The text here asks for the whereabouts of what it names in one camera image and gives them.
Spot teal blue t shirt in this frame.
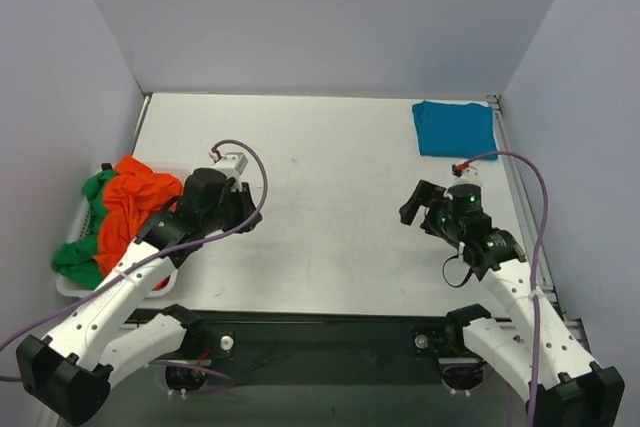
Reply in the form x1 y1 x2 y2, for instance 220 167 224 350
411 101 498 161

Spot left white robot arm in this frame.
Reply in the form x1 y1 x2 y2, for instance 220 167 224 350
16 160 262 426

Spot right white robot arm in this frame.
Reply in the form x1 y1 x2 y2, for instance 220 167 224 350
399 180 625 426

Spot orange t shirt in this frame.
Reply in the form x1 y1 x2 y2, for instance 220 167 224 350
94 155 183 278

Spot white plastic laundry basket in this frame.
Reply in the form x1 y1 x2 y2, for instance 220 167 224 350
55 162 191 298

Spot green t shirt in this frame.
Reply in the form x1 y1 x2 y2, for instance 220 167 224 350
51 169 116 290

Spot right side aluminium rail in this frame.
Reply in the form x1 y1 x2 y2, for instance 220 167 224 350
485 94 592 353

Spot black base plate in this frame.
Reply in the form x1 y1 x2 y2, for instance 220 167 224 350
165 311 486 389

